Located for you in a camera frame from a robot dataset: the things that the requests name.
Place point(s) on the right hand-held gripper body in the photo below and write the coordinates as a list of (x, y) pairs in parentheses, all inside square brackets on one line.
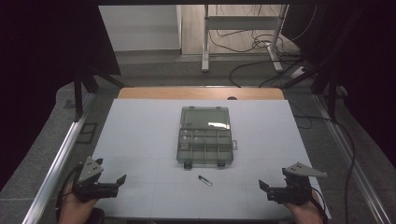
[(294, 191)]

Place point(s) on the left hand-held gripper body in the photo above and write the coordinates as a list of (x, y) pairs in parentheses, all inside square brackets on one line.
[(93, 188)]

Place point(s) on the clear plastic compartment box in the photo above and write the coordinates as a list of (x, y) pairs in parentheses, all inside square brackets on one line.
[(204, 146)]

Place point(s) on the person's right hand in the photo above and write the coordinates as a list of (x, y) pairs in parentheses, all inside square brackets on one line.
[(306, 213)]

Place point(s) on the person's left hand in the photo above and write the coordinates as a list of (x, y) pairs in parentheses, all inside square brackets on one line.
[(73, 210)]

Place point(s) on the white table mat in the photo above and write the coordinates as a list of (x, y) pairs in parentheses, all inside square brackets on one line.
[(140, 140)]

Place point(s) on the black metal stand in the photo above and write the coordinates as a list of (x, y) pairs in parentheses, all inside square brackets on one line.
[(331, 93), (79, 96)]

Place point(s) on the black curtain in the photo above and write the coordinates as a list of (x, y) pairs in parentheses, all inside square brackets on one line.
[(358, 62), (46, 77)]

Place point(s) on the white power strip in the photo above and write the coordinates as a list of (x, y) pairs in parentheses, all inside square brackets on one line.
[(298, 72)]

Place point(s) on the wooden table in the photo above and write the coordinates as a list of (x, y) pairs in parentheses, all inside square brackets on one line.
[(186, 93)]

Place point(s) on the white cabinet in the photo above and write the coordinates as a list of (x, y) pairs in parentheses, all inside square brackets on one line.
[(140, 28)]

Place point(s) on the aluminium rail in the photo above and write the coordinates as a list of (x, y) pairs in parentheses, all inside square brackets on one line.
[(59, 165), (351, 161)]

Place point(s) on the white desk frame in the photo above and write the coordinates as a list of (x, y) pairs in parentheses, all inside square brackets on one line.
[(241, 22)]

